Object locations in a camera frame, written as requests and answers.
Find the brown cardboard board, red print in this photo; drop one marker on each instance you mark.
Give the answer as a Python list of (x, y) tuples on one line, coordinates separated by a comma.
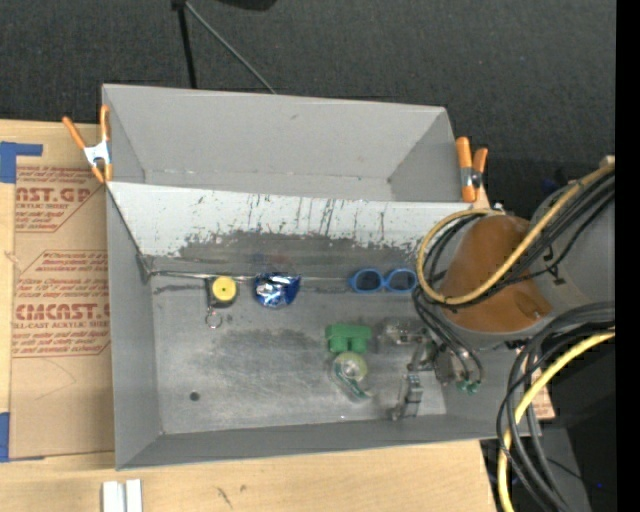
[(60, 380)]

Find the blue foil packet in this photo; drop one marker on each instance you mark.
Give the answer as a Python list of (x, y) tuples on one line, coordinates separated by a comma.
[(276, 291)]

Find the green toy block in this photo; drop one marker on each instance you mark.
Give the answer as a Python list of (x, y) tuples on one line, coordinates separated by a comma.
[(347, 336)]

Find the clear and green tape dispenser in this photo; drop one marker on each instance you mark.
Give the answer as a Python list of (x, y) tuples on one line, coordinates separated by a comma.
[(350, 372)]

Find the blue sunglasses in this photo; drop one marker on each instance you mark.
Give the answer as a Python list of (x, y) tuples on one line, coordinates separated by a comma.
[(367, 281)]

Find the grey metal bin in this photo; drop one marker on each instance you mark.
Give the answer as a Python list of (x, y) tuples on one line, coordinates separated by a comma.
[(280, 360)]

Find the yellow and black tape measure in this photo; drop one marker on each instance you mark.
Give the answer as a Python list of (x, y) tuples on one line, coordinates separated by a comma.
[(223, 290)]

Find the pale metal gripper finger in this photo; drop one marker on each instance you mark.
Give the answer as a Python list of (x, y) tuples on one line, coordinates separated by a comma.
[(413, 389), (404, 334)]

